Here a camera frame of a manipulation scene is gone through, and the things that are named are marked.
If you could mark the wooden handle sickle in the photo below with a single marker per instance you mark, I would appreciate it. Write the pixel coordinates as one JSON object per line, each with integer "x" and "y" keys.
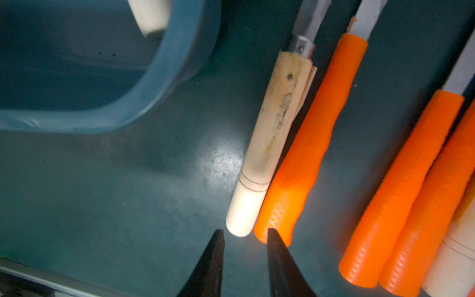
{"x": 378, "y": 230}
{"x": 452, "y": 273}
{"x": 152, "y": 16}
{"x": 292, "y": 74}

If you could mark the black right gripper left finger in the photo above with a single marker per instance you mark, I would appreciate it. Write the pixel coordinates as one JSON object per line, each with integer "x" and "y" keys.
{"x": 206, "y": 278}

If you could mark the blue plastic storage box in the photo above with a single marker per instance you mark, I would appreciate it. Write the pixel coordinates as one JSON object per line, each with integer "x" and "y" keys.
{"x": 84, "y": 67}

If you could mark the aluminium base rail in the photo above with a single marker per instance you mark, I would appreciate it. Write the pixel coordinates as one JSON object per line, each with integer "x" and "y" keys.
{"x": 56, "y": 282}

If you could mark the orange handle sickle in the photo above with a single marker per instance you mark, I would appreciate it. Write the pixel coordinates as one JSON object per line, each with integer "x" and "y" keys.
{"x": 432, "y": 212}
{"x": 299, "y": 170}

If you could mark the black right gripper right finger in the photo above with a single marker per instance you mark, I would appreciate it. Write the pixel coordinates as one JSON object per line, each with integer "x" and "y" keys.
{"x": 286, "y": 280}

